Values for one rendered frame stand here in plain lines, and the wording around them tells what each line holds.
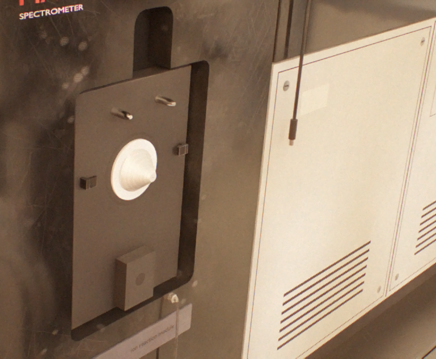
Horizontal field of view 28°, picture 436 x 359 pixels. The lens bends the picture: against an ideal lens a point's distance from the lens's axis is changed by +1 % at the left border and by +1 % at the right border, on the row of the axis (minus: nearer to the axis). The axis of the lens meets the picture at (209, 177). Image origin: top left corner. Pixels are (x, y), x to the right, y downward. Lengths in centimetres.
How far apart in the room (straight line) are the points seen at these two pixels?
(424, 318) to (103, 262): 84
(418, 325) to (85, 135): 91
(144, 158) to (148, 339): 22
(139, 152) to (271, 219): 28
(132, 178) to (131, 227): 7
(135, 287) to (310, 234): 35
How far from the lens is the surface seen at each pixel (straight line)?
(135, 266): 90
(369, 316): 155
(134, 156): 85
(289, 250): 116
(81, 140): 80
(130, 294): 91
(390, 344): 152
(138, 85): 84
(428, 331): 157
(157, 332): 98
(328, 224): 122
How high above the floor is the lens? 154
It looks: 23 degrees down
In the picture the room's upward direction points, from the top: 5 degrees clockwise
